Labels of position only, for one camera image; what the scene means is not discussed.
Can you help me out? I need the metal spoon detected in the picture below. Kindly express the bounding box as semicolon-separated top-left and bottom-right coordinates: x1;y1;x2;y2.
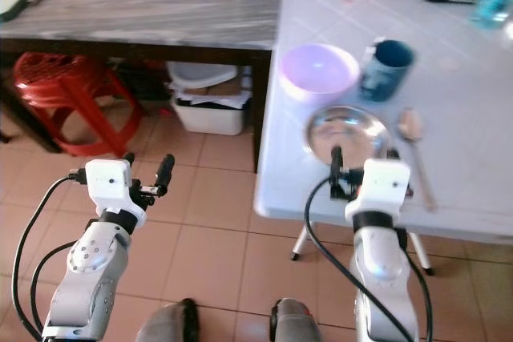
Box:
398;107;438;214

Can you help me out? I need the round metal plate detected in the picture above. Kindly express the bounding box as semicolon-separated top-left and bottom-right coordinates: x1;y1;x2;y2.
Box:
304;105;393;167

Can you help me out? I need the white plastic storage box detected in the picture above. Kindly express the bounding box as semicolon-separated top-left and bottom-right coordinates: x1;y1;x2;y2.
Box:
168;61;250;137

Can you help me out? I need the dark blue mug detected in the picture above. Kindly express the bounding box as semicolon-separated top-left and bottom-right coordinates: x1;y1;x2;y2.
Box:
358;38;417;103

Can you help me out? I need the white folding table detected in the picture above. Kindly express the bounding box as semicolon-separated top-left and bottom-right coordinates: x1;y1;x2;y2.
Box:
252;0;513;277

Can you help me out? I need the purple plastic bowl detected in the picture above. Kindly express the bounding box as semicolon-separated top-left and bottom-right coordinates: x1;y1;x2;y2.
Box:
280;42;361;105

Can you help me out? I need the red plastic stool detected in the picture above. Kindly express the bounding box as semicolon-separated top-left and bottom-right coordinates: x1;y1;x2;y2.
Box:
11;51;131;158

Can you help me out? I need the robot left leg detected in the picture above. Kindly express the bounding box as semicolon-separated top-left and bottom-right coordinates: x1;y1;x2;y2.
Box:
134;299;202;342

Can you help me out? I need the robot leg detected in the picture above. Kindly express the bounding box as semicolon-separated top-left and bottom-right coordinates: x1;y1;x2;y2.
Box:
270;298;326;342
134;299;202;342

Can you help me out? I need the robot right leg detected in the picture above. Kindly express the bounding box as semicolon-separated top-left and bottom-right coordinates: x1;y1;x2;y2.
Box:
270;298;326;342

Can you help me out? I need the grey top wooden table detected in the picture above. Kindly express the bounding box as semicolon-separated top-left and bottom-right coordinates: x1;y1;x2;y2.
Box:
0;0;286;173

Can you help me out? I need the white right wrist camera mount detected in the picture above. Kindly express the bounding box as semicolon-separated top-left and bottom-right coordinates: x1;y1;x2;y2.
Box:
345;159;412;227

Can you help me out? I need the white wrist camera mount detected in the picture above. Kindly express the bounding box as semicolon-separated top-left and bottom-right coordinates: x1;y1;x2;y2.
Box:
345;159;412;227
84;159;147;214

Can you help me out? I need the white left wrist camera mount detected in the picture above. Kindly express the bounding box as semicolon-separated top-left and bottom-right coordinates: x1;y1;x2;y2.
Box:
84;159;147;214

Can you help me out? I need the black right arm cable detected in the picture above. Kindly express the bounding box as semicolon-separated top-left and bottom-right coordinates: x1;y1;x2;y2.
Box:
304;177;416;342

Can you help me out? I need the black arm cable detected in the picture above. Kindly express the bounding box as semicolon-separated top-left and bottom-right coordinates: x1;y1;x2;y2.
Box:
12;169;87;341
304;177;416;342

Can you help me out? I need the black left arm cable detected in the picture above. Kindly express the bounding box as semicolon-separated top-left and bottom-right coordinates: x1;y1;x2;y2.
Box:
12;169;87;341

